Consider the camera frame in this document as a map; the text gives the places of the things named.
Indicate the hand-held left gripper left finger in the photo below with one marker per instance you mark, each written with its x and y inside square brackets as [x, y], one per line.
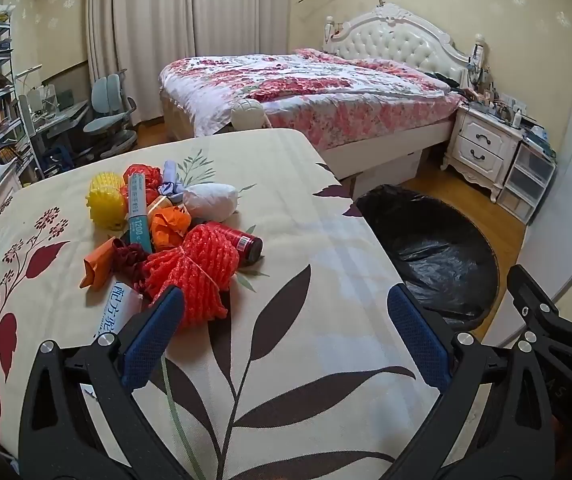
[153, 332]

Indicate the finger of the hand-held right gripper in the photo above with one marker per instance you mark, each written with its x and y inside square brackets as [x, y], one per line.
[536, 300]

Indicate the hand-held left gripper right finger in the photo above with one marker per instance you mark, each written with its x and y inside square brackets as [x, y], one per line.
[416, 335]

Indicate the large red foam net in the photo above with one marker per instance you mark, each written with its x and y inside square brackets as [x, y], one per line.
[195, 270]

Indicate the dark red wrapper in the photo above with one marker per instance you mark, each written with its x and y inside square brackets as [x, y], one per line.
[128, 260]

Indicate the bin with black bag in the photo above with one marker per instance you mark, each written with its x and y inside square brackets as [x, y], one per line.
[431, 255]

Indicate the orange cardboard piece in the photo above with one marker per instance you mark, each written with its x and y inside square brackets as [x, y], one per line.
[96, 262]

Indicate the teal carton box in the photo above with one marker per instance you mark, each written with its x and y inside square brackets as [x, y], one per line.
[138, 215]

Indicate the dark red can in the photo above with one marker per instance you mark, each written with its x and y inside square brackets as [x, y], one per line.
[246, 246]

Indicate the small tan box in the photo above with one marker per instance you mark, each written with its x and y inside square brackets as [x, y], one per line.
[158, 205]

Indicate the yellow foam net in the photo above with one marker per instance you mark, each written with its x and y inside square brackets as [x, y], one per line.
[103, 205]

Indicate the white paper ball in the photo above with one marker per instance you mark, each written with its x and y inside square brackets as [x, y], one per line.
[210, 201]

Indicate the lilac paper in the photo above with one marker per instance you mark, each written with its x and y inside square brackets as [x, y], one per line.
[171, 180]

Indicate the red wrappers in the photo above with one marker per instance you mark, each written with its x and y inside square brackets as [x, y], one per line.
[148, 175]

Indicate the clear plastic drawer unit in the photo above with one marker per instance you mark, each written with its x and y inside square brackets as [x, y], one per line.
[526, 180]

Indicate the floral leaf print tablecloth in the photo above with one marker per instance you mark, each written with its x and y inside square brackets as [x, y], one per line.
[291, 240]

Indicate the white nightstand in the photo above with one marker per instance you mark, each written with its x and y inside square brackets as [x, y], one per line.
[481, 145]

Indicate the white storage box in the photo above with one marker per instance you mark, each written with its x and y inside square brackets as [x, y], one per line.
[396, 167]

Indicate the cluster of small bottles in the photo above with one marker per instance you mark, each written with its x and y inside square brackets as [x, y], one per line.
[496, 102]

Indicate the blue stool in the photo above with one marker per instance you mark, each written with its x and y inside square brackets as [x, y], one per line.
[60, 155]

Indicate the white desk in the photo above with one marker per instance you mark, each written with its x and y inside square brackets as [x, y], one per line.
[60, 115]

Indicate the dark clothing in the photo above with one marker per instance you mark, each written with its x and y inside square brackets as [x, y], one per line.
[443, 81]

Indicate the grey blue office chair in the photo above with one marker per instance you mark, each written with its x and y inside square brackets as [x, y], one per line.
[108, 92]

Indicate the pink floral quilt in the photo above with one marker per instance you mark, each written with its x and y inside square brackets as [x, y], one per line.
[291, 80]

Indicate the white bed with tufted headboard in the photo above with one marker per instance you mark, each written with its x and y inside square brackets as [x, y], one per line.
[396, 40]

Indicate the beige curtain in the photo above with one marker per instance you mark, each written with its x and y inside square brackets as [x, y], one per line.
[165, 20]

